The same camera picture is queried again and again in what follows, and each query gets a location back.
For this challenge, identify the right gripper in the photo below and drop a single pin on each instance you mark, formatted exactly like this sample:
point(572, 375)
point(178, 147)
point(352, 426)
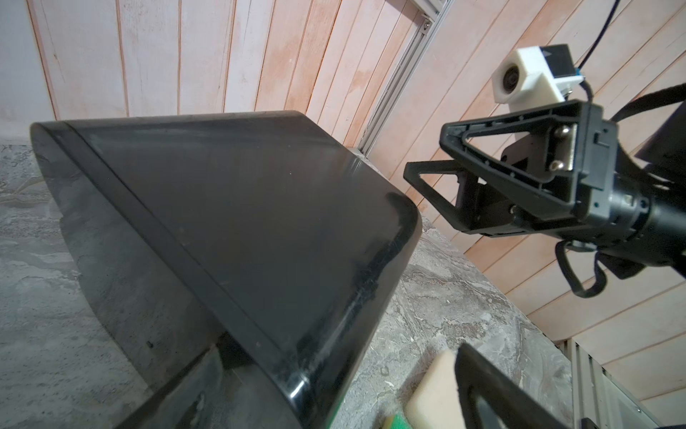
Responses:
point(548, 170)

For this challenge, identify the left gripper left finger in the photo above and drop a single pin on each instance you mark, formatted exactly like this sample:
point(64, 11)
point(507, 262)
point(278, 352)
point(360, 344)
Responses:
point(186, 401)

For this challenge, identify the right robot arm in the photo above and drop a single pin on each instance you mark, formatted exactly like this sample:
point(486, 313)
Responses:
point(651, 135)

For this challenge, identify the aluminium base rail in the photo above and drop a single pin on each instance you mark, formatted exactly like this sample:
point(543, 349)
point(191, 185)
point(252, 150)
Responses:
point(598, 400)

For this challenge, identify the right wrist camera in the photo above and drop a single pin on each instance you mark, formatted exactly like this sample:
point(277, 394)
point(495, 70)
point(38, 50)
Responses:
point(535, 77)

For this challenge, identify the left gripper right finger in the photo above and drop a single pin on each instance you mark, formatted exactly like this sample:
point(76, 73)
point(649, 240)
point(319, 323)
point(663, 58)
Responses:
point(489, 399)

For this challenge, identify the black drawer cabinet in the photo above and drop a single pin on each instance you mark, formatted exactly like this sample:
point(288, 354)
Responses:
point(256, 232)

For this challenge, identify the green yellow sponge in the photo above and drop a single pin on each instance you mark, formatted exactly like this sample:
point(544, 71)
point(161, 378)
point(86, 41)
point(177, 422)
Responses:
point(396, 421)

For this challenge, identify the beige sponge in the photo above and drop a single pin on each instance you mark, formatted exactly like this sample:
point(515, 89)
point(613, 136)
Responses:
point(435, 402)

